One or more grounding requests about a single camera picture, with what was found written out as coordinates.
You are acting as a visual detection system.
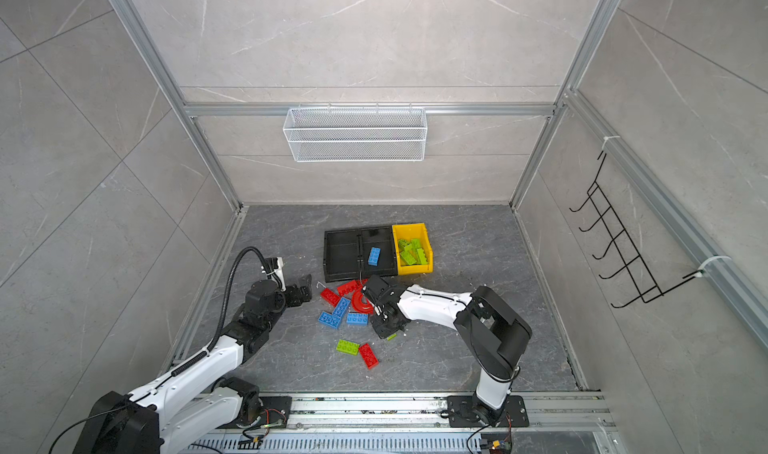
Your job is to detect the red long lego brick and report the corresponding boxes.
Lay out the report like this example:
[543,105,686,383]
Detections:
[336,279,367,297]

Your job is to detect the red arch lego piece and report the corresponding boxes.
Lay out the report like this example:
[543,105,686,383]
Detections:
[351,289,375,315]

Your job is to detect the white wire mesh basket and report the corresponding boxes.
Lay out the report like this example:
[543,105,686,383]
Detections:
[283,107,428,162]

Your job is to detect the black plastic bin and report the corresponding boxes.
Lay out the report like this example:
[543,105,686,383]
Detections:
[359,226,397,279]
[323,228,361,282]

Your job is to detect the black wire hook rack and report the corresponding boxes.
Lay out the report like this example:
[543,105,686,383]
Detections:
[568,151,706,309]

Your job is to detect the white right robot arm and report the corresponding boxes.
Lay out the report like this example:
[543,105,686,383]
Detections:
[362,276,532,424]

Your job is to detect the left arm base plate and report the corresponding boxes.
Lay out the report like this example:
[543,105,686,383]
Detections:
[234,396,293,429]

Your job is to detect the black plastic bin middle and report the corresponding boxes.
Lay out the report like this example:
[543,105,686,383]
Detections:
[359,226,397,279]

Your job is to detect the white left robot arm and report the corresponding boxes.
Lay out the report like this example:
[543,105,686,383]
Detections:
[74,275,312,453]

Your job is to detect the red flat lego plate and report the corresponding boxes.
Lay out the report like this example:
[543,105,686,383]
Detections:
[320,288,341,307]

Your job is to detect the red lego brick bottom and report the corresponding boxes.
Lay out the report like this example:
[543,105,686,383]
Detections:
[358,343,379,370]

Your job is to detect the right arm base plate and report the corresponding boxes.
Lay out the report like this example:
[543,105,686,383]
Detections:
[439,395,530,428]

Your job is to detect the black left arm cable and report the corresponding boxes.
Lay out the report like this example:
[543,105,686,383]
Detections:
[206,246,270,353]

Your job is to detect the black plastic bin left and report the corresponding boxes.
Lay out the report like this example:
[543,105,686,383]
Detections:
[323,228,361,282]

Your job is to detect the blue long lego brick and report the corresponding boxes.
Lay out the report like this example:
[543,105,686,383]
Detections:
[332,297,351,319]

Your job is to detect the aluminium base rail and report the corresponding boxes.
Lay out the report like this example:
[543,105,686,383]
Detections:
[186,391,626,453]

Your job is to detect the yellow plastic bin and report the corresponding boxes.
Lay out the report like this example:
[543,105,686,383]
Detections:
[392,223,434,276]

